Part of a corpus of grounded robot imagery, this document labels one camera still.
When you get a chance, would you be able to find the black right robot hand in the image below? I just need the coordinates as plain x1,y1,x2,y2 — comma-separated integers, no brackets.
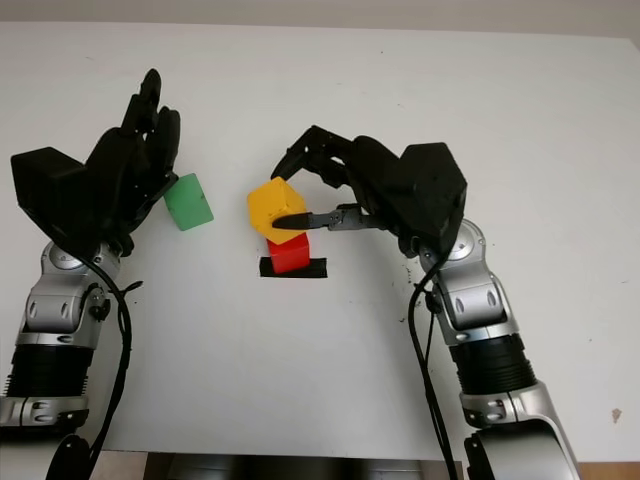
269,124,424,260

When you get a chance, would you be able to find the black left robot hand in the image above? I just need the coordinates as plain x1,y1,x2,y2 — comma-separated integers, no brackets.
83,68,182,257

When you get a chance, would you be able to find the green cube block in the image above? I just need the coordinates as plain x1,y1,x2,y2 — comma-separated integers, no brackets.
163,172,215,232

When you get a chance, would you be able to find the yellow cube block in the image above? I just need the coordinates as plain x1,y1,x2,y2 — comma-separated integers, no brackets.
246,175,307,246

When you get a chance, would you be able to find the red cube block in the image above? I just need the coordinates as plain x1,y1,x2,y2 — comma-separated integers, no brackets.
267,234,311,274

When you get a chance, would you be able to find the black tape strip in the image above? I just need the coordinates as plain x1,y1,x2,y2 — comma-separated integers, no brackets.
259,256,329,280

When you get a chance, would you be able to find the dark robot torso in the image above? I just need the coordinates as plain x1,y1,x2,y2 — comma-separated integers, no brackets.
144,452,444,480

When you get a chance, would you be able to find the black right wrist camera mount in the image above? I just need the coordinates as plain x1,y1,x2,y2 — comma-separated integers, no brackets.
397,142,469,251

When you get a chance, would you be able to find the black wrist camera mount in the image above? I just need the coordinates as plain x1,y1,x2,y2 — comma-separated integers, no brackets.
10,147,94,247
397,142,469,251

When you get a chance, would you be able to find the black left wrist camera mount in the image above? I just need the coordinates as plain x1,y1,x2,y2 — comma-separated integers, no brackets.
10,147,94,247

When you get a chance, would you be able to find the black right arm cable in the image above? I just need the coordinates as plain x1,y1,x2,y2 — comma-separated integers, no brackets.
407,249,459,480

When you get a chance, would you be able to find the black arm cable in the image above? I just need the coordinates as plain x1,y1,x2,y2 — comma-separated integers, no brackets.
82,252,146,480
407,249,459,480

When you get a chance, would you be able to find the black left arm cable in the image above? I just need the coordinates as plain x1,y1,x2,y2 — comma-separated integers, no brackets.
82,252,146,480

